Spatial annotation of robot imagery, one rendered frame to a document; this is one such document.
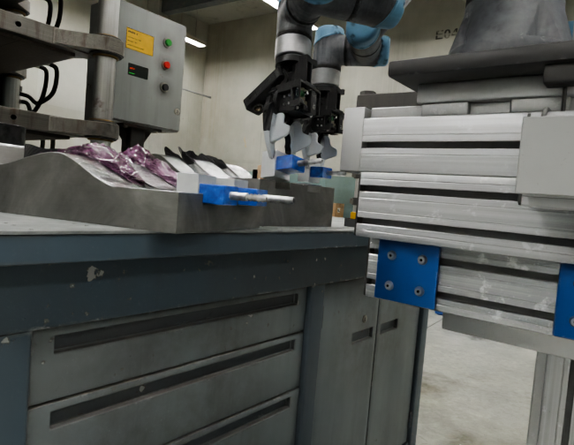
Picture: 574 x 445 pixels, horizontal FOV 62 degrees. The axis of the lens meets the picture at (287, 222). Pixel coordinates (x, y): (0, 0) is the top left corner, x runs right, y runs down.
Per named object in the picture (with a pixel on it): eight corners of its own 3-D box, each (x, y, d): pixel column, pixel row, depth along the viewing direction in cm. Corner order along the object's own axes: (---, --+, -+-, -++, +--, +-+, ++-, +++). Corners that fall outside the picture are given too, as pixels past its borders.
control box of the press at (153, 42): (165, 409, 186) (192, 25, 178) (91, 436, 162) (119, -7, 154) (132, 391, 199) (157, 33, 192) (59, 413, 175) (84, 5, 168)
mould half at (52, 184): (259, 228, 86) (264, 167, 85) (176, 234, 62) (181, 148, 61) (51, 205, 104) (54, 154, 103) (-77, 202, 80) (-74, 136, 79)
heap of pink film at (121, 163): (195, 190, 87) (199, 147, 86) (130, 184, 70) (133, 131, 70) (85, 180, 96) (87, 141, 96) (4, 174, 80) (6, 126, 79)
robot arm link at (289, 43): (268, 40, 99) (291, 56, 105) (267, 60, 98) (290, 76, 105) (297, 29, 94) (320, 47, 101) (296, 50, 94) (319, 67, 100)
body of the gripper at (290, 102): (298, 107, 91) (301, 48, 93) (263, 115, 96) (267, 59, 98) (320, 119, 97) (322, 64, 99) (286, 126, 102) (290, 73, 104)
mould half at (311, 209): (331, 226, 111) (336, 168, 110) (256, 226, 91) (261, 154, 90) (190, 209, 142) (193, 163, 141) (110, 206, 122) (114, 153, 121)
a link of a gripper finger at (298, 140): (307, 163, 96) (304, 117, 96) (284, 167, 100) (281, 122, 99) (316, 163, 98) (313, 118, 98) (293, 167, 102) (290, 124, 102)
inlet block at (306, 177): (350, 184, 122) (351, 163, 122) (339, 184, 119) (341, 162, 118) (308, 182, 131) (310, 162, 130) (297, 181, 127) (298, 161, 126)
